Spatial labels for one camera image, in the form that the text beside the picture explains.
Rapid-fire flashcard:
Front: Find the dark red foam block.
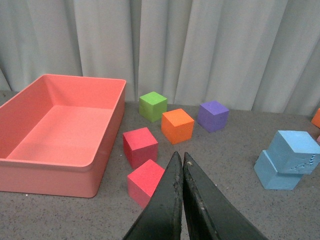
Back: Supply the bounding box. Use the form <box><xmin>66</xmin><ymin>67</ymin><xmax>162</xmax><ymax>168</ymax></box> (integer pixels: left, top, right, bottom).
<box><xmin>122</xmin><ymin>127</ymin><xmax>159</xmax><ymax>169</ymax></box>

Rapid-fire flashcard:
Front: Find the bright red foam block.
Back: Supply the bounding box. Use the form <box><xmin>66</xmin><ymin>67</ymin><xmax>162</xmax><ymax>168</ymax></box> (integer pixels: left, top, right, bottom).
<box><xmin>127</xmin><ymin>159</ymin><xmax>165</xmax><ymax>209</ymax></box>

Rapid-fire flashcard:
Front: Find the light blue foam block dented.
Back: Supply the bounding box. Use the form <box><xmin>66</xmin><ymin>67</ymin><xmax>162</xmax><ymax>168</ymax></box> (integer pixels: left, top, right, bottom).
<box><xmin>266</xmin><ymin>130</ymin><xmax>320</xmax><ymax>175</ymax></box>

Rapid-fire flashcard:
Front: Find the orange foam block near bin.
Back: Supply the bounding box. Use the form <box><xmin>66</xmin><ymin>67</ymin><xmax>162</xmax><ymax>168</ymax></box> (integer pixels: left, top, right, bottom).
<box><xmin>311</xmin><ymin>108</ymin><xmax>320</xmax><ymax>128</ymax></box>

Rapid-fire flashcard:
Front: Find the grey curtain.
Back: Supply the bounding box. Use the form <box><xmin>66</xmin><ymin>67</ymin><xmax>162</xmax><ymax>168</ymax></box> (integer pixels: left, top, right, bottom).
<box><xmin>0</xmin><ymin>0</ymin><xmax>320</xmax><ymax>116</ymax></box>

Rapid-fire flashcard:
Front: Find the red plastic bin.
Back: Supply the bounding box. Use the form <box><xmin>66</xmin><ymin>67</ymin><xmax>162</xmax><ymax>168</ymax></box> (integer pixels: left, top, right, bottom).
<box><xmin>0</xmin><ymin>74</ymin><xmax>126</xmax><ymax>198</ymax></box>

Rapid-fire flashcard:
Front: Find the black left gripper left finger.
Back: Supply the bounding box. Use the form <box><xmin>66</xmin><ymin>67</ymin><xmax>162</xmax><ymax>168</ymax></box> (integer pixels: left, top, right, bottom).
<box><xmin>123</xmin><ymin>151</ymin><xmax>183</xmax><ymax>240</ymax></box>

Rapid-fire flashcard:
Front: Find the purple foam block at back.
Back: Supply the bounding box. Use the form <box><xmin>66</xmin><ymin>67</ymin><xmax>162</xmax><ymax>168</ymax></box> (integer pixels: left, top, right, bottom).
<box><xmin>197</xmin><ymin>100</ymin><xmax>229</xmax><ymax>133</ymax></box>

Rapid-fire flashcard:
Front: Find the orange foam block near green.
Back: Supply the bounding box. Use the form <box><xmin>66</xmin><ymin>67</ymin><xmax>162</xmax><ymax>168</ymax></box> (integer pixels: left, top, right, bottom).
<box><xmin>161</xmin><ymin>108</ymin><xmax>195</xmax><ymax>145</ymax></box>

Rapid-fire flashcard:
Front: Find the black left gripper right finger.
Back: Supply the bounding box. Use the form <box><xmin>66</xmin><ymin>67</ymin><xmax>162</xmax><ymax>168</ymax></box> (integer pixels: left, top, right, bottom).
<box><xmin>183</xmin><ymin>152</ymin><xmax>267</xmax><ymax>240</ymax></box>

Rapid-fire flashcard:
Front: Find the light blue foam block plain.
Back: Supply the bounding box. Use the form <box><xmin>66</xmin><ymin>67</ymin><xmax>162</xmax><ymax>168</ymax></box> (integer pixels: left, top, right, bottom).
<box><xmin>254</xmin><ymin>150</ymin><xmax>304</xmax><ymax>190</ymax></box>

